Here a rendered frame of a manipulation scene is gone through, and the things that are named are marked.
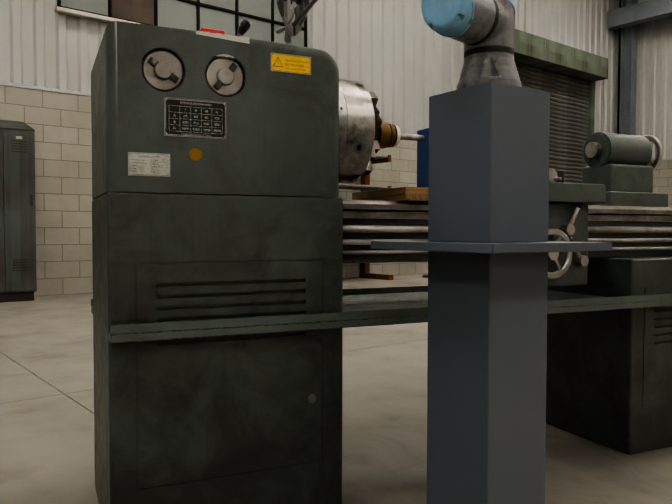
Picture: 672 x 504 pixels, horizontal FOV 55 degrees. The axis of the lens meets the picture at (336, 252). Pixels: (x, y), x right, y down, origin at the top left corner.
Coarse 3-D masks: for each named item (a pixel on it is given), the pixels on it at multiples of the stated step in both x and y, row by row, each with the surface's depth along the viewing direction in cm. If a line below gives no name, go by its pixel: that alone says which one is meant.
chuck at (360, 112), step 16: (352, 96) 188; (368, 96) 190; (352, 112) 186; (368, 112) 188; (352, 128) 186; (368, 128) 188; (352, 144) 187; (368, 144) 189; (352, 160) 190; (368, 160) 192
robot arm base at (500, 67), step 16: (480, 48) 149; (496, 48) 148; (512, 48) 151; (464, 64) 153; (480, 64) 149; (496, 64) 148; (512, 64) 150; (464, 80) 151; (480, 80) 148; (496, 80) 147; (512, 80) 148
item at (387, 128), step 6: (384, 126) 204; (390, 126) 206; (378, 132) 203; (384, 132) 203; (390, 132) 204; (396, 132) 205; (378, 138) 204; (384, 138) 203; (390, 138) 205; (396, 138) 206; (384, 144) 205; (390, 144) 206
